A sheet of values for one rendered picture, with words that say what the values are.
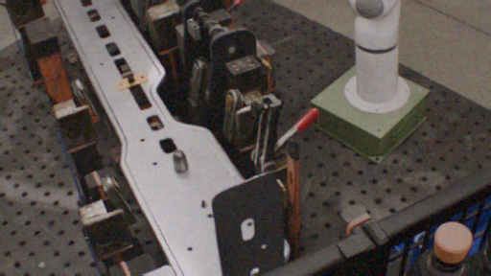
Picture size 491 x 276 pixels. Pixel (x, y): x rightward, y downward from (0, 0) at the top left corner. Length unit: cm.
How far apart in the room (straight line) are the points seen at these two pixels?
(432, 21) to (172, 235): 265
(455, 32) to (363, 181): 199
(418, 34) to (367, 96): 177
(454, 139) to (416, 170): 18
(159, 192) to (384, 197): 65
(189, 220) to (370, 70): 71
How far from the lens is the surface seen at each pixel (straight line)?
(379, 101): 185
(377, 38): 172
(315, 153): 186
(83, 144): 165
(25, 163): 201
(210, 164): 143
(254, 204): 98
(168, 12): 178
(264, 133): 131
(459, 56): 349
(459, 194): 66
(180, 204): 137
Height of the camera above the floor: 203
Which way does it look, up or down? 44 degrees down
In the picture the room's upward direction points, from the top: 5 degrees counter-clockwise
